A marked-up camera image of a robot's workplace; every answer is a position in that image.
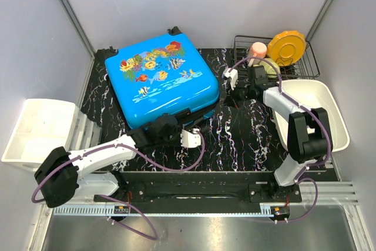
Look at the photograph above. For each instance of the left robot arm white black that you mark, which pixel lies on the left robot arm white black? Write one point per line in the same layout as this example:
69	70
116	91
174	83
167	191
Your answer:
64	175

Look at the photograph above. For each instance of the orange round plate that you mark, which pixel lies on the orange round plate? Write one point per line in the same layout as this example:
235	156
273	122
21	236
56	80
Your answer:
286	48

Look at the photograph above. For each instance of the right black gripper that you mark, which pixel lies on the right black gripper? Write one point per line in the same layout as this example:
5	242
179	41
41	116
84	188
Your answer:
234	93

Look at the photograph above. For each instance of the white drawer organizer box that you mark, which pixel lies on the white drawer organizer box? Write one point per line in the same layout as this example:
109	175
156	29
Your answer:
46	124

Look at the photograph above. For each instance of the black marbled table mat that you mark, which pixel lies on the black marbled table mat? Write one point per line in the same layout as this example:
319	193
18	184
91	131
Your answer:
237	139

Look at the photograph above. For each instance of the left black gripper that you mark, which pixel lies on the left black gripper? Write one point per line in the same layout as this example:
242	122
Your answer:
178	130

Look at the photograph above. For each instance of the aluminium rail frame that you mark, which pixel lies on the aluminium rail frame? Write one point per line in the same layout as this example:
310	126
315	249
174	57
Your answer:
318	188

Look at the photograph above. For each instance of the light green cup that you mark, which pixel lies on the light green cup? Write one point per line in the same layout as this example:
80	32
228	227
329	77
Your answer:
271	68

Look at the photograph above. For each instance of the blue cartoon fish suitcase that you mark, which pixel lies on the blue cartoon fish suitcase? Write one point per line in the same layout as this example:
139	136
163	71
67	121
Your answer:
162	75

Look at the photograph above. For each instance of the pink plastic cup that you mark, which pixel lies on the pink plastic cup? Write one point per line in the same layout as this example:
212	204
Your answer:
257	51

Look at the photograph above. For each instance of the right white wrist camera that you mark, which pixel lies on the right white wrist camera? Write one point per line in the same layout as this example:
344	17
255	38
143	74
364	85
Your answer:
231	75

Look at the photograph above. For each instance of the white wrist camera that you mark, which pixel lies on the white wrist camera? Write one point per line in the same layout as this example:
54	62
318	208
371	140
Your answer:
231	75
190	139

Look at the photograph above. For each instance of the white rectangular plastic basin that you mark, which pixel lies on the white rectangular plastic basin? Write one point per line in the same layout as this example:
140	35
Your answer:
315	94

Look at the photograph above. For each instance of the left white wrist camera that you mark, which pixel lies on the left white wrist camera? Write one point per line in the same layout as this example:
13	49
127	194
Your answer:
190	139

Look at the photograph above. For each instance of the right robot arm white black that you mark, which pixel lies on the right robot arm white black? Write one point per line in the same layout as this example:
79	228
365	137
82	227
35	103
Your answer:
308	134

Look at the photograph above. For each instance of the black wire dish rack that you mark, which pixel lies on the black wire dish rack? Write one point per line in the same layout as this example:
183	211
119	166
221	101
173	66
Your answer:
305	68

